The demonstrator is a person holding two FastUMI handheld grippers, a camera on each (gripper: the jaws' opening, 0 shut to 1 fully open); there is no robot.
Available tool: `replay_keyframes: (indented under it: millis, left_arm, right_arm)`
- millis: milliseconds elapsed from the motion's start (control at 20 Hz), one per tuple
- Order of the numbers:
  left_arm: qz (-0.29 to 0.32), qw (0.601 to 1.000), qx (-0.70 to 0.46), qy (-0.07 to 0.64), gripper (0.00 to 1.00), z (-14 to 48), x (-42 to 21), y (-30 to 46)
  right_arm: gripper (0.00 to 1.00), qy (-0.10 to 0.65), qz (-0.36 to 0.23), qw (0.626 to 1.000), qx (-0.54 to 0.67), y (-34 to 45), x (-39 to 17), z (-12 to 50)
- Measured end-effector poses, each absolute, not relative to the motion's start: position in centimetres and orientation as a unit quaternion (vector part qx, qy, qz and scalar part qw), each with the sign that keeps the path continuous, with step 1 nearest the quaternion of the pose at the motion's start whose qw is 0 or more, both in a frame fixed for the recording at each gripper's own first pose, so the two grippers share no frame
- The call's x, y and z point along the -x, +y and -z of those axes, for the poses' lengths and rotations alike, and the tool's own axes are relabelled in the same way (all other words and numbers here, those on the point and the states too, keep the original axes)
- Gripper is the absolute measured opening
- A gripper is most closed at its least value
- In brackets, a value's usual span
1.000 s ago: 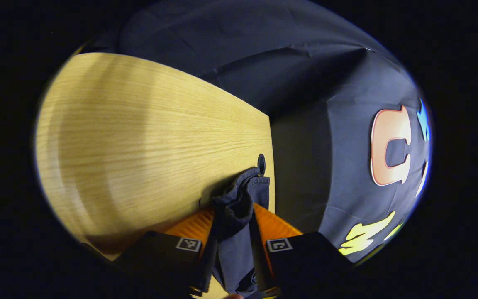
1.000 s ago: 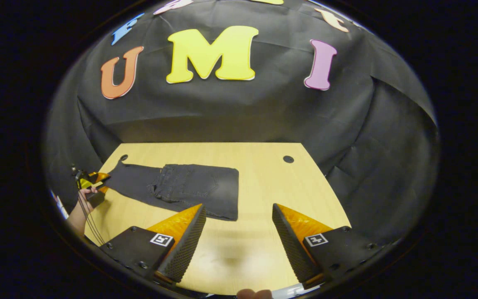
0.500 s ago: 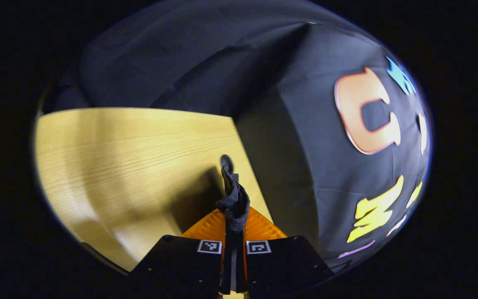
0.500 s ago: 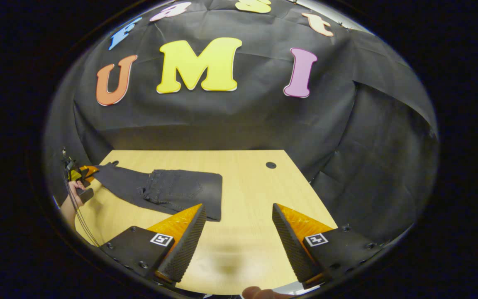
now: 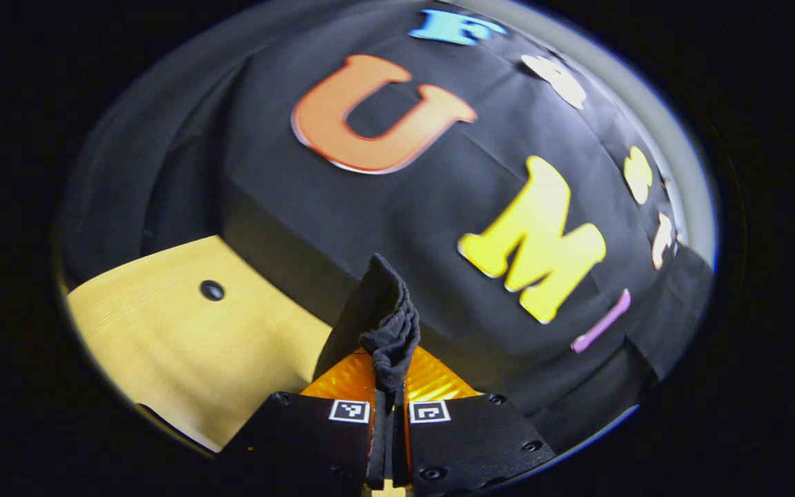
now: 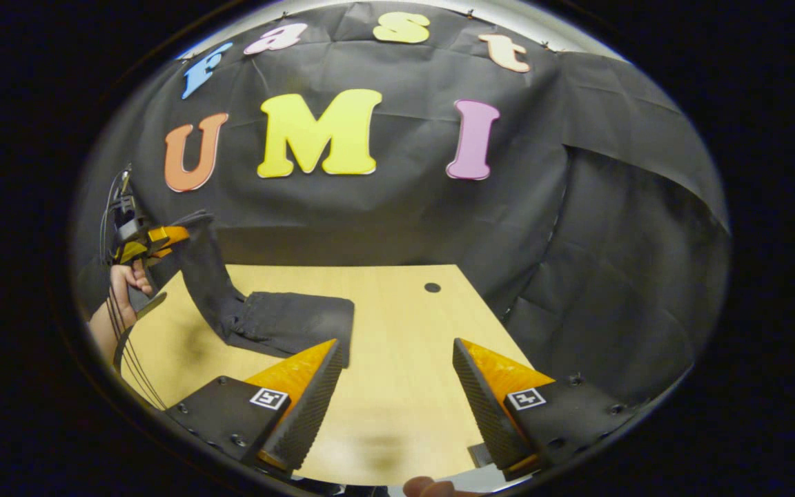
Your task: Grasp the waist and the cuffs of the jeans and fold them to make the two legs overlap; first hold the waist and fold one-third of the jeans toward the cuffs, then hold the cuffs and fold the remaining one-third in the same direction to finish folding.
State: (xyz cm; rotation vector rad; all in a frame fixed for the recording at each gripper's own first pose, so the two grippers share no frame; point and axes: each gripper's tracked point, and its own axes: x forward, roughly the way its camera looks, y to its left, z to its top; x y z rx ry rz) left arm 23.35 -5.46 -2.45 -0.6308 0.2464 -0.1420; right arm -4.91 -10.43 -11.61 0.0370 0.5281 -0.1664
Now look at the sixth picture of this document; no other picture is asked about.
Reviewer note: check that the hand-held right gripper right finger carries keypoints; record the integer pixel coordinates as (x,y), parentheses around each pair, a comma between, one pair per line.
(484,414)

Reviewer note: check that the dark grey jeans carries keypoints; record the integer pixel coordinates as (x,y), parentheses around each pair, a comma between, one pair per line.
(294,321)

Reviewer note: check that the black backdrop cloth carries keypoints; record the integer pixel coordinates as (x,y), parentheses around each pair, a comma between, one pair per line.
(404,207)

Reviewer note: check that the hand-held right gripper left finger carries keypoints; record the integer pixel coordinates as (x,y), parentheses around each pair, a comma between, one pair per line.
(311,414)

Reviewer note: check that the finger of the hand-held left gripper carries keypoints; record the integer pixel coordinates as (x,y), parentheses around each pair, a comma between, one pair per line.
(136,252)
(166,235)

